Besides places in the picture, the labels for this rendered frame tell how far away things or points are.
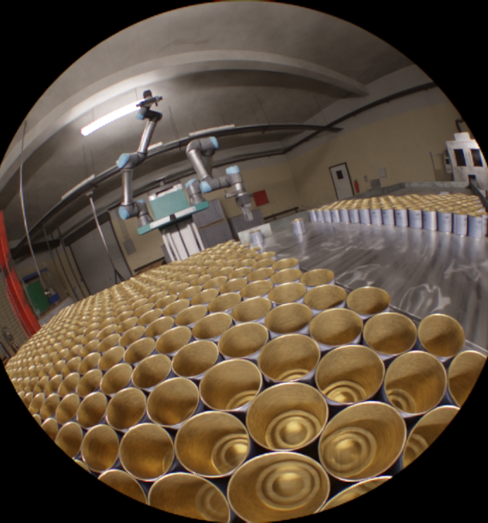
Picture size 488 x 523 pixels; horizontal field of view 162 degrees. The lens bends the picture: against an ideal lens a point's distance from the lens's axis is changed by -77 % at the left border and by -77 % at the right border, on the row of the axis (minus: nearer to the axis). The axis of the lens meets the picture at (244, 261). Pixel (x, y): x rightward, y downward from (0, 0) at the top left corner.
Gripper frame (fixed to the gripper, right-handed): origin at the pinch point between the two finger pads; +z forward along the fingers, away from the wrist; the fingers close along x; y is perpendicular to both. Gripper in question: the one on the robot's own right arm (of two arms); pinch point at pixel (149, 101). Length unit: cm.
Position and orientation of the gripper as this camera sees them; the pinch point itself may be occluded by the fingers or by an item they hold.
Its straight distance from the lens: 123.8
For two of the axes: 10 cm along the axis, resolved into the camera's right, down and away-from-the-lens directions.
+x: -8.9, 3.8, -2.4
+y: -0.1, 5.1, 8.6
